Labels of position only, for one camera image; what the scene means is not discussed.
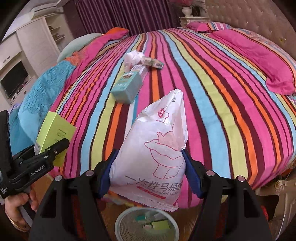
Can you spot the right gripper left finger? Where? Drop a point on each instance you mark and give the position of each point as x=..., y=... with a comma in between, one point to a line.
x=69, y=209

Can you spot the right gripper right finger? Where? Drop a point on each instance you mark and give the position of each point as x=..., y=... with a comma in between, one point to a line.
x=245, y=219

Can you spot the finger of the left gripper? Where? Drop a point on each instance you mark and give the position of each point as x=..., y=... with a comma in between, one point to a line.
x=51, y=153

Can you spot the light green long box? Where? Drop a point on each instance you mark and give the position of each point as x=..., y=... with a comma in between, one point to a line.
x=53, y=129

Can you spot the green tissue pack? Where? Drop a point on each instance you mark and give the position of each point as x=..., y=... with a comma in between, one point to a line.
x=141, y=219

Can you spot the white toilet cover bag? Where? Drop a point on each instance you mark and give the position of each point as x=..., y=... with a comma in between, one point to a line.
x=150, y=166

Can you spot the green cleansing oil box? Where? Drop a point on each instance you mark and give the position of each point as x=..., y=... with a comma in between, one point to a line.
x=161, y=225

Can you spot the left hand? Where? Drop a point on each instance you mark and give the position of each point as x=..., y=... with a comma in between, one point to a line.
x=12, y=204

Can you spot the blue patterned quilt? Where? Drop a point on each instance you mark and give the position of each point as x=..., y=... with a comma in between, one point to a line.
x=25, y=119

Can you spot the white plastic waste basket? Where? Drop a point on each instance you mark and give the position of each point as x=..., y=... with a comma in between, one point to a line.
x=127, y=228

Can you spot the striped colourful bed sheet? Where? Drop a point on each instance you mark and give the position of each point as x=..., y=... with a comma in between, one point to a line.
x=236, y=126

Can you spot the black television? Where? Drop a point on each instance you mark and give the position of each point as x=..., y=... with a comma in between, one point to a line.
x=14, y=79

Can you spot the teal small box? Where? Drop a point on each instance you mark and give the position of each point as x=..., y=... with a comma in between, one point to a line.
x=127, y=87

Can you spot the white wardrobe cabinet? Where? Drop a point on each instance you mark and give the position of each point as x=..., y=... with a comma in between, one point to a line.
x=36, y=40

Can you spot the small barcode packet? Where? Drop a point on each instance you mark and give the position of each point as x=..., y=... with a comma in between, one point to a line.
x=154, y=63

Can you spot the pink pillow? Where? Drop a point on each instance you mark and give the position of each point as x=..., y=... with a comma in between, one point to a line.
x=277, y=65

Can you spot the purple curtain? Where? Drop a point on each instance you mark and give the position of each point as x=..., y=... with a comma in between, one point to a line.
x=85, y=17

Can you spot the small striped pillow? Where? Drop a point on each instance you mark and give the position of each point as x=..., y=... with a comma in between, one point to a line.
x=207, y=27

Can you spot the white bedside table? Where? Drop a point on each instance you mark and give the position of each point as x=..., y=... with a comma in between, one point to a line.
x=185, y=20

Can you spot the tufted beige headboard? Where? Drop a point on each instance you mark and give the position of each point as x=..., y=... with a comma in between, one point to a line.
x=270, y=19

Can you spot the white flower vase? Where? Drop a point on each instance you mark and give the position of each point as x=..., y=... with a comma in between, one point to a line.
x=187, y=11

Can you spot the ornate white bed frame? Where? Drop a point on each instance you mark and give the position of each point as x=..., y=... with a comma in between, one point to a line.
x=284, y=189

